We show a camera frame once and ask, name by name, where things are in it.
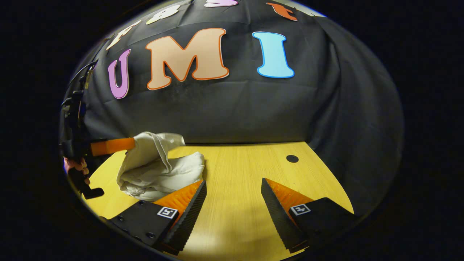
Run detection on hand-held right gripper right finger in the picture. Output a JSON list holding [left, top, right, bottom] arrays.
[[261, 178, 358, 253]]

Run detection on black backdrop cloth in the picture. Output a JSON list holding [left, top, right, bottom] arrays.
[[60, 0, 405, 218]]

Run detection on white jeans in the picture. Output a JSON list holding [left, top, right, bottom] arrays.
[[116, 131, 206, 202]]

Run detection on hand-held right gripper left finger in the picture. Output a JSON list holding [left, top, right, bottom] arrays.
[[100, 180, 207, 254]]

